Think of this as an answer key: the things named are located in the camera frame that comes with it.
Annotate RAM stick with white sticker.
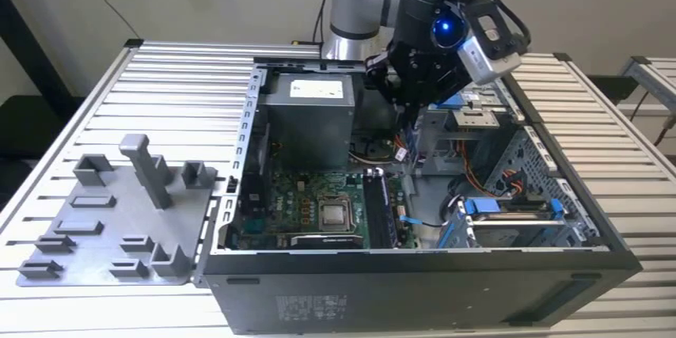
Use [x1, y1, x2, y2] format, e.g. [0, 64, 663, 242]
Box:
[402, 114, 427, 165]

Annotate black RAM slots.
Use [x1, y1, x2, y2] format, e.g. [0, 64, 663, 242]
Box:
[363, 173, 402, 248]

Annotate blue drive bay latch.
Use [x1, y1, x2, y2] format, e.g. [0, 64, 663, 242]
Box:
[430, 92, 462, 110]

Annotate grey metal drive cage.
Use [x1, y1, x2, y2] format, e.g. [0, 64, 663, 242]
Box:
[400, 84, 524, 175]

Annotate grey power supply white label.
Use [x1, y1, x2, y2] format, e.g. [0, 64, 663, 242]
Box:
[258, 72, 366, 171]

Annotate blue disk carrier with disk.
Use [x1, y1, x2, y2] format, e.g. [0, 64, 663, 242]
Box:
[456, 197, 567, 250]

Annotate CPU socket with silver CPU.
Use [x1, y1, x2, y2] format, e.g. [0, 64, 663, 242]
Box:
[315, 194, 355, 234]

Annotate green motherboard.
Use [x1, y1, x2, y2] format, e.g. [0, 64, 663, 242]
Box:
[231, 169, 422, 251]

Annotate neighbouring metal slat table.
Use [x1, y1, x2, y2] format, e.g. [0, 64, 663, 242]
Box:
[616, 55, 676, 118]

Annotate black graphics card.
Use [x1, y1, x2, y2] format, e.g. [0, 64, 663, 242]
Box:
[279, 234, 367, 250]

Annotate black open PC case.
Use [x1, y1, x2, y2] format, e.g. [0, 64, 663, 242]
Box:
[192, 55, 643, 335]

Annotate grey plastic parts rack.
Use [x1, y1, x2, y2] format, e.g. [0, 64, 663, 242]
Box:
[15, 135, 222, 288]

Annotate black slanted stand pole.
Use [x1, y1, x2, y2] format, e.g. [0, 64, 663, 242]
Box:
[0, 0, 74, 98]

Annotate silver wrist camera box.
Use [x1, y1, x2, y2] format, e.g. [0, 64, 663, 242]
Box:
[456, 15, 524, 86]

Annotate black camera cable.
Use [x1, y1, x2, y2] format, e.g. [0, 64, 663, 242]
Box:
[268, 0, 532, 54]

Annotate thick black wall cable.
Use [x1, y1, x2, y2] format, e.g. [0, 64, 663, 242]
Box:
[311, 0, 332, 44]

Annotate orange wires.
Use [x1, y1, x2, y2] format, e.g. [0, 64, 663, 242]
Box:
[458, 135, 526, 197]

